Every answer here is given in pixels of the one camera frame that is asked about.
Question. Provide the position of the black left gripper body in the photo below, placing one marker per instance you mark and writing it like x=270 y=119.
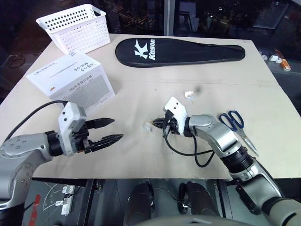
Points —
x=82 y=142

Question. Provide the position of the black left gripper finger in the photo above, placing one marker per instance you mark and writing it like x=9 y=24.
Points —
x=105 y=140
x=98 y=122

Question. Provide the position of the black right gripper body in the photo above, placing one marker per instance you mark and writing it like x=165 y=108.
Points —
x=172 y=124

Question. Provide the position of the shiny gold coin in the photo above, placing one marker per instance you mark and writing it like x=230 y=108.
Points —
x=147 y=127

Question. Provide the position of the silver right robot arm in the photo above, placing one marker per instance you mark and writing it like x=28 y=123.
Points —
x=221 y=136

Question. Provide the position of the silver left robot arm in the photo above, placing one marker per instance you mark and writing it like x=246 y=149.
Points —
x=23 y=146

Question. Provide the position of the white box with slot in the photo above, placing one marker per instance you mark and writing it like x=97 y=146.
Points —
x=70 y=70

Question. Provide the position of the small orange box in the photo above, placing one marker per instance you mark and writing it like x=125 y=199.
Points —
x=285 y=66

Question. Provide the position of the small crumpled white scrap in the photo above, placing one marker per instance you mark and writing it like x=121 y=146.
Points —
x=189 y=95

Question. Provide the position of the dark rounded robot foot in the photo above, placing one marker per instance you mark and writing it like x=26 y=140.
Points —
x=197 y=200
x=141 y=202

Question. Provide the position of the black Kason racket cover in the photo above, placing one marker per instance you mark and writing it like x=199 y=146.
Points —
x=188 y=51

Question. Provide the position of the white perforated plastic basket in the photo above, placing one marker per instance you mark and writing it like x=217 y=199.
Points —
x=80 y=37

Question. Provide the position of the small white background item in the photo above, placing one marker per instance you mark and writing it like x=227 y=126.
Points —
x=275 y=58

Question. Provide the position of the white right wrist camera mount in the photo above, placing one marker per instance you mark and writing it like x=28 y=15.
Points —
x=176 y=107

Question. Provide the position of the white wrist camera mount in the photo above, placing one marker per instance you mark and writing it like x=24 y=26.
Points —
x=68 y=117
x=176 y=107

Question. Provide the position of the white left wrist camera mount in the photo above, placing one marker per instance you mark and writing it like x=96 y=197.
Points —
x=68 y=117

